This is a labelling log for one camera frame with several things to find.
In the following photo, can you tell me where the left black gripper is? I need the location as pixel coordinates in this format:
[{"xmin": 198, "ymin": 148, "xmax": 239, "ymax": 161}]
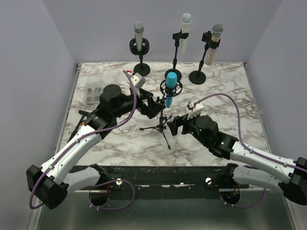
[{"xmin": 113, "ymin": 87, "xmax": 166, "ymax": 119}]

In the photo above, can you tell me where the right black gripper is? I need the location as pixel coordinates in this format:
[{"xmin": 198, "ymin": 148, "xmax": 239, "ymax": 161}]
[{"xmin": 167, "ymin": 109, "xmax": 209, "ymax": 146}]

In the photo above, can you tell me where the black tripod shock-mount stand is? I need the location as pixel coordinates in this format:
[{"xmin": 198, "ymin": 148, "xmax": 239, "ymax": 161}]
[{"xmin": 139, "ymin": 79, "xmax": 183, "ymax": 150}]

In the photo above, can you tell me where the blue microphone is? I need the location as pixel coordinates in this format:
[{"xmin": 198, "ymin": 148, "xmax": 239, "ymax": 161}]
[{"xmin": 165, "ymin": 72, "xmax": 177, "ymax": 108}]

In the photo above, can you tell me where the black round-base holder stand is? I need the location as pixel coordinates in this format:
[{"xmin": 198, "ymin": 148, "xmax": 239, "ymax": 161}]
[{"xmin": 189, "ymin": 31, "xmax": 212, "ymax": 85}]

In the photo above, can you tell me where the glitter microphone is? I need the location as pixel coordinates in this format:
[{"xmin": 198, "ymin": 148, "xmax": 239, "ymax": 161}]
[{"xmin": 205, "ymin": 23, "xmax": 224, "ymax": 66}]

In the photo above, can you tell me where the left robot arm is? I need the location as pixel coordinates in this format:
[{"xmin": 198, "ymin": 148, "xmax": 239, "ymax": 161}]
[{"xmin": 26, "ymin": 84, "xmax": 165, "ymax": 209}]

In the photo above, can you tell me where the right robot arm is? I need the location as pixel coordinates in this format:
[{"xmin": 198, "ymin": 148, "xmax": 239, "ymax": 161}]
[{"xmin": 167, "ymin": 115, "xmax": 307, "ymax": 206}]

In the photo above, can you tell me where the black round-base clip stand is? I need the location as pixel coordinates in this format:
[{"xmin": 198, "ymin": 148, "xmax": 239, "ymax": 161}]
[{"xmin": 165, "ymin": 31, "xmax": 189, "ymax": 82}]

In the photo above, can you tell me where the silver microphone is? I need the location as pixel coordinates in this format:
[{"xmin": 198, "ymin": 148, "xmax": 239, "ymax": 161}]
[{"xmin": 133, "ymin": 22, "xmax": 144, "ymax": 52}]

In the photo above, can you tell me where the white microphone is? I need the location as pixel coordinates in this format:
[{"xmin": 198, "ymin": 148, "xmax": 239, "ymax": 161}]
[{"xmin": 180, "ymin": 13, "xmax": 192, "ymax": 53}]

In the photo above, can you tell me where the clear plastic screw box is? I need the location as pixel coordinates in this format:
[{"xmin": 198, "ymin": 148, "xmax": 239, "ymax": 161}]
[{"xmin": 83, "ymin": 82, "xmax": 106, "ymax": 106}]

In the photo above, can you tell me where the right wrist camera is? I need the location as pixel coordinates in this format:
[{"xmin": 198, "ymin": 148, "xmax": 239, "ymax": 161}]
[{"xmin": 187, "ymin": 99, "xmax": 203, "ymax": 120}]

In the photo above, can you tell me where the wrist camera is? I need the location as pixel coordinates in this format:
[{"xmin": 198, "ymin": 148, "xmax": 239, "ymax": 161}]
[
  {"xmin": 127, "ymin": 70, "xmax": 146, "ymax": 90},
  {"xmin": 187, "ymin": 99, "xmax": 203, "ymax": 120}
]

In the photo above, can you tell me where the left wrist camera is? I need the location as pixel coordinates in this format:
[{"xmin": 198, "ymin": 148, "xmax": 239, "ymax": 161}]
[{"xmin": 127, "ymin": 70, "xmax": 146, "ymax": 90}]

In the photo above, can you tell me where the black round-base shock-mount stand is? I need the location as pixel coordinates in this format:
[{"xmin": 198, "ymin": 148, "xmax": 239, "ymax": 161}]
[{"xmin": 129, "ymin": 38, "xmax": 151, "ymax": 76}]

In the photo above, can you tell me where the black front mounting rail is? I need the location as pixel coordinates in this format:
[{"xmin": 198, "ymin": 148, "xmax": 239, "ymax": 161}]
[{"xmin": 89, "ymin": 163, "xmax": 275, "ymax": 206}]

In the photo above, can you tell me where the black T-handle tool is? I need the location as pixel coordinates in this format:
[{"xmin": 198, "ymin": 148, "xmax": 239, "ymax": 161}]
[{"xmin": 67, "ymin": 110, "xmax": 89, "ymax": 142}]

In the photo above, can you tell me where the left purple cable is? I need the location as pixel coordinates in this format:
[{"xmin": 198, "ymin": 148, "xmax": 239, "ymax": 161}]
[{"xmin": 28, "ymin": 70, "xmax": 139, "ymax": 209}]

